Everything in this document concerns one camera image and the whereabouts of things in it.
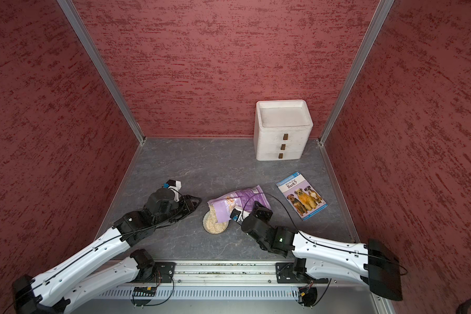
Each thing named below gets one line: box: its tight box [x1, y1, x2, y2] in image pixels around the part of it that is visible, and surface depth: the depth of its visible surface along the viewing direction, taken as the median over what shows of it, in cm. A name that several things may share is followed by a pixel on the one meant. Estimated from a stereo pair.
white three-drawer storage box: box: [253, 99, 314, 161], surface depth 102 cm
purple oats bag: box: [207, 185, 272, 224], surface depth 77 cm
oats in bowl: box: [202, 205, 229, 235], surface depth 83 cm
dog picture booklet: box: [275, 171, 329, 222], surface depth 97 cm
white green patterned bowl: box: [202, 209, 230, 235], surface depth 83 cm
